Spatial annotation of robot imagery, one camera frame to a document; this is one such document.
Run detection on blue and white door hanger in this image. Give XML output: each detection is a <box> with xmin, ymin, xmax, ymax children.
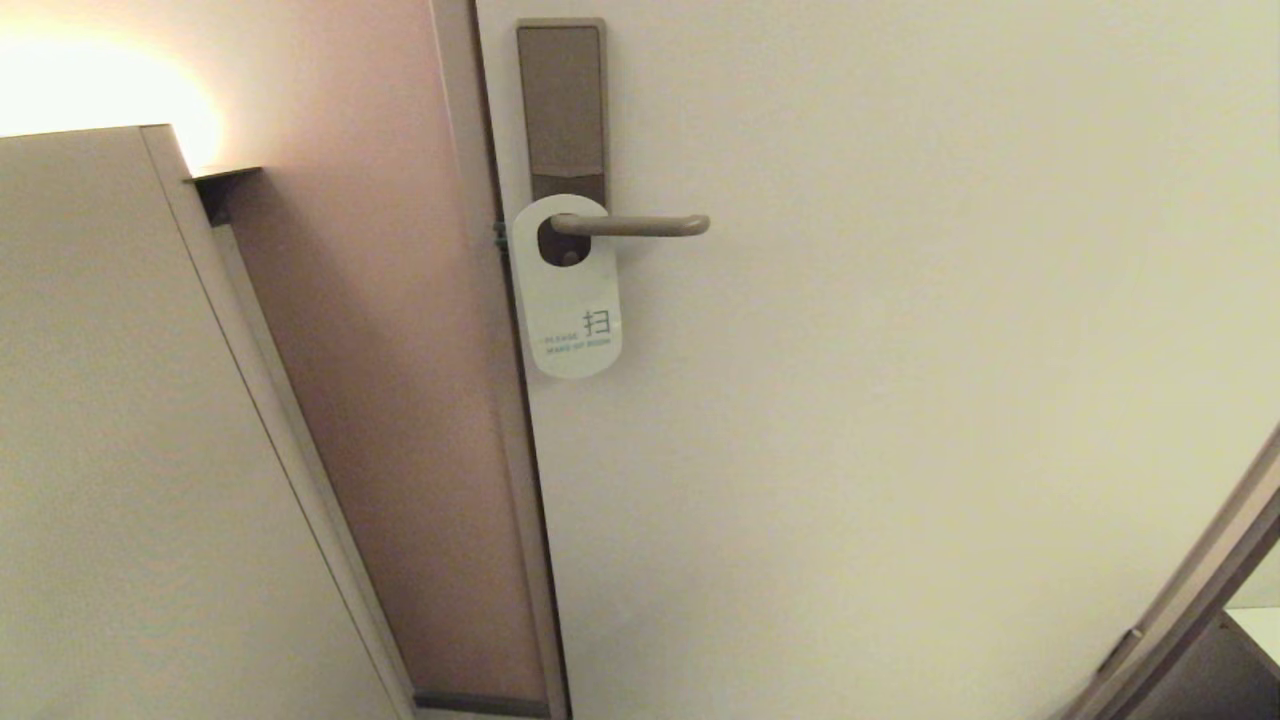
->
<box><xmin>511</xmin><ymin>194</ymin><xmax>623</xmax><ymax>381</ymax></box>

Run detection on white door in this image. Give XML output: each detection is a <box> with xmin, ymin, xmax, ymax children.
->
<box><xmin>474</xmin><ymin>0</ymin><xmax>1280</xmax><ymax>720</ymax></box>

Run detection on bronze door lock plate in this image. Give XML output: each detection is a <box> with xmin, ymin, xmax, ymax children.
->
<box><xmin>516</xmin><ymin>18</ymin><xmax>608</xmax><ymax>269</ymax></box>

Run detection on dark grey baseboard strip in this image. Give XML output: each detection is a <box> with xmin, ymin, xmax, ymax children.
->
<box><xmin>415</xmin><ymin>690</ymin><xmax>551</xmax><ymax>717</ymax></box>

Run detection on bronze door handle lever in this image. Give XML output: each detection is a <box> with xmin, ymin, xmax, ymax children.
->
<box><xmin>549</xmin><ymin>213</ymin><xmax>711</xmax><ymax>239</ymax></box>

